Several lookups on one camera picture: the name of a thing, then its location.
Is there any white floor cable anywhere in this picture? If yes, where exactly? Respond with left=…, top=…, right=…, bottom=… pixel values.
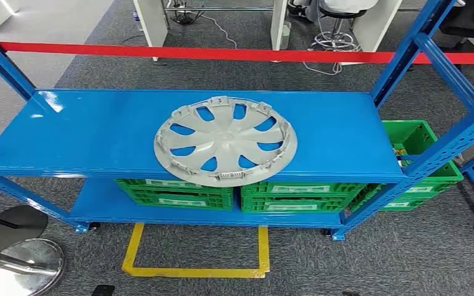
left=202, top=14, right=239, bottom=50

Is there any person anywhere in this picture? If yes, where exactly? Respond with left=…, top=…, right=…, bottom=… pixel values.
left=288, top=0, right=381, bottom=22

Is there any white desk panel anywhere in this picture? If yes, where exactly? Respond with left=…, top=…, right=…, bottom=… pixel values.
left=351, top=0, right=404, bottom=53

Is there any pale plastic bottle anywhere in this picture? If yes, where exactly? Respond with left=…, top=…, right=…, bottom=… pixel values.
left=281, top=20, right=293, bottom=49

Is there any green plastic crate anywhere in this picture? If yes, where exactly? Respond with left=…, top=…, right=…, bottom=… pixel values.
left=349, top=119, right=465, bottom=212
left=241, top=181, right=367, bottom=214
left=115, top=178, right=235, bottom=212

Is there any black stool with chrome base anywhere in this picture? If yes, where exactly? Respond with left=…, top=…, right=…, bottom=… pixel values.
left=309, top=9, right=362, bottom=53

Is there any grey plastic wheel hubcap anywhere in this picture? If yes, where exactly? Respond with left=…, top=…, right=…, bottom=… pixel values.
left=153, top=96, right=298, bottom=188

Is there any tangled white cable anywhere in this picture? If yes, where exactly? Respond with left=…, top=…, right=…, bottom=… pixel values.
left=302, top=49, right=344, bottom=76

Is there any yellow floor tape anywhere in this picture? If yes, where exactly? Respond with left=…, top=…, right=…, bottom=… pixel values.
left=122, top=223, right=270, bottom=279

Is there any white desk with metal bar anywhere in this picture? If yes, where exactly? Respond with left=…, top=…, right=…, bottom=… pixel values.
left=133, top=0, right=288, bottom=51

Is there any black cable bundle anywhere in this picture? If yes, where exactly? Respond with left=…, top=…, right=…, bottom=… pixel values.
left=170, top=0, right=205, bottom=25

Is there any red barrier belt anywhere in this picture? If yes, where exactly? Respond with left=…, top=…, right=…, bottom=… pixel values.
left=0, top=41, right=474, bottom=66

